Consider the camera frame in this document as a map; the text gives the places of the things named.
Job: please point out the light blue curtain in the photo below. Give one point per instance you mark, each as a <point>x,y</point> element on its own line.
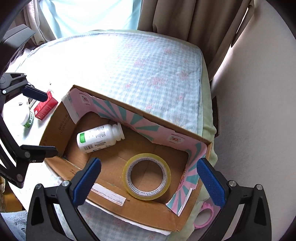
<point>67,18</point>

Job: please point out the yellow packing tape roll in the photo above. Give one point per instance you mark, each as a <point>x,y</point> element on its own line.
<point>146,176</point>

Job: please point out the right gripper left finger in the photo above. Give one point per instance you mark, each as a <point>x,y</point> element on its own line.
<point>83,181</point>

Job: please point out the blue checkered floral bedsheet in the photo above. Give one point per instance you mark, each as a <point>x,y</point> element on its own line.
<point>156,74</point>

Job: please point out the red cosmetic box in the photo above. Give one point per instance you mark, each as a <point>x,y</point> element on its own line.
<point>43,108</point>

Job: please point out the cardboard box pink flaps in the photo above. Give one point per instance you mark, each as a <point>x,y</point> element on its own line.
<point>82,109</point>

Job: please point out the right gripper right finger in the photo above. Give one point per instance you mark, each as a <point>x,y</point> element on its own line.
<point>214,182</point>

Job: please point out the beige curtain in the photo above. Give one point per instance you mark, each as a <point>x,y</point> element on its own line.
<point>212,25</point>

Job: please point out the white supplement bottle green label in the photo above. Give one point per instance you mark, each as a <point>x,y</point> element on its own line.
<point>99,137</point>

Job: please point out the green jar white lid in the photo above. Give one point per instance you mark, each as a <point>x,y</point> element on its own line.
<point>28,120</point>

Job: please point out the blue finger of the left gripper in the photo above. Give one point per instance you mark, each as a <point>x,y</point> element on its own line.
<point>34,93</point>
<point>39,153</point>

